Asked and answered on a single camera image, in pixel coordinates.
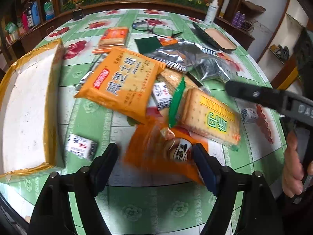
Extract green-edged cracker pack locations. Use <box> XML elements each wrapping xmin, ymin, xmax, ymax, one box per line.
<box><xmin>156</xmin><ymin>68</ymin><xmax>211</xmax><ymax>98</ymax></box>

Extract purple bottles on shelf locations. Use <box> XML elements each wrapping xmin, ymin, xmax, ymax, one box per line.
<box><xmin>231</xmin><ymin>11</ymin><xmax>246</xmax><ymax>29</ymax></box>

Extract white foam box yellow tape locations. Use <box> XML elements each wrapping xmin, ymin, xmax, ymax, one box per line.
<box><xmin>1</xmin><ymin>38</ymin><xmax>65</xmax><ymax>183</ymax></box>

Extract person's right hand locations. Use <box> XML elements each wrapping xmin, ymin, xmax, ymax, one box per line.
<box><xmin>282</xmin><ymin>131</ymin><xmax>305</xmax><ymax>198</ymax></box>

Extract orange snack bag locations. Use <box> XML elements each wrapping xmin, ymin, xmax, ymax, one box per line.
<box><xmin>122</xmin><ymin>117</ymin><xmax>209</xmax><ymax>185</ymax></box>

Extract white candy right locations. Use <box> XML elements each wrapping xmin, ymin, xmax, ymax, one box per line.
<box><xmin>240</xmin><ymin>108</ymin><xmax>259</xmax><ymax>123</ymax></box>

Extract small dark bottle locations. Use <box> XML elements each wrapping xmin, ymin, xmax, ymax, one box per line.
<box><xmin>72</xmin><ymin>3</ymin><xmax>84</xmax><ymax>21</ymax></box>

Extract silver foil snack bag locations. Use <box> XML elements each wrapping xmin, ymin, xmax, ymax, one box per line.
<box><xmin>145</xmin><ymin>40</ymin><xmax>237</xmax><ymax>83</ymax></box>

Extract white candy centre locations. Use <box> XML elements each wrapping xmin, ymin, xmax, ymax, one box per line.
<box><xmin>152</xmin><ymin>82</ymin><xmax>172</xmax><ymax>111</ymax></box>

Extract black eyeglasses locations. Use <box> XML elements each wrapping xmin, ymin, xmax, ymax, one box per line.
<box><xmin>132</xmin><ymin>20</ymin><xmax>183</xmax><ymax>38</ymax></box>

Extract yellow Weidan cracker pack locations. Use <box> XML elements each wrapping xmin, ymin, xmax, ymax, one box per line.
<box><xmin>168</xmin><ymin>77</ymin><xmax>241</xmax><ymax>150</ymax></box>

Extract small orange cracker pack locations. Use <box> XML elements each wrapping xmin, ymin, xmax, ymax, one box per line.
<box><xmin>92</xmin><ymin>27</ymin><xmax>129</xmax><ymax>54</ymax></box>

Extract small orange torn wrapper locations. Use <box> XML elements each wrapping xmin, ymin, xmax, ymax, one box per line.
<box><xmin>158</xmin><ymin>37</ymin><xmax>178</xmax><ymax>46</ymax></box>

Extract orange cheese biscuit pack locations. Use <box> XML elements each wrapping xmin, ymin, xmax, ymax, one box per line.
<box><xmin>75</xmin><ymin>48</ymin><xmax>165</xmax><ymax>124</ymax></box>

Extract open glasses case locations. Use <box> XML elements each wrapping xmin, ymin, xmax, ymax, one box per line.
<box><xmin>192</xmin><ymin>22</ymin><xmax>237</xmax><ymax>52</ymax></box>

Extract white spray bottle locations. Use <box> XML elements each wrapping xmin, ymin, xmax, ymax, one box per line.
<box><xmin>204</xmin><ymin>0</ymin><xmax>219</xmax><ymax>25</ymax></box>

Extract white candy near box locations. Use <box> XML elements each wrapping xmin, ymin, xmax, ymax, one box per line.
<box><xmin>65</xmin><ymin>133</ymin><xmax>98</xmax><ymax>161</ymax></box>

